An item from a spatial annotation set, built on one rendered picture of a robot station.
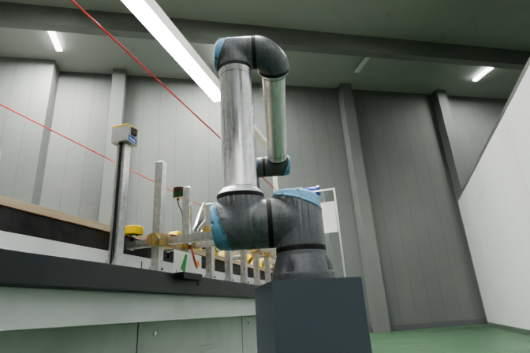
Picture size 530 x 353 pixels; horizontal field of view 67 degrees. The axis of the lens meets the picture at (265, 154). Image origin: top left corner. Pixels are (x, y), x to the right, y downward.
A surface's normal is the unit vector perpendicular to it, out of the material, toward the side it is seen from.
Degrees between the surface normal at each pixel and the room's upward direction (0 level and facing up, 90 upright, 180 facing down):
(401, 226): 90
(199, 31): 90
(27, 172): 90
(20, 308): 90
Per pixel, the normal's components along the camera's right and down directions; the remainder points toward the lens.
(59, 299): 0.95, -0.17
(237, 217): -0.04, -0.32
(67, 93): 0.21, -0.37
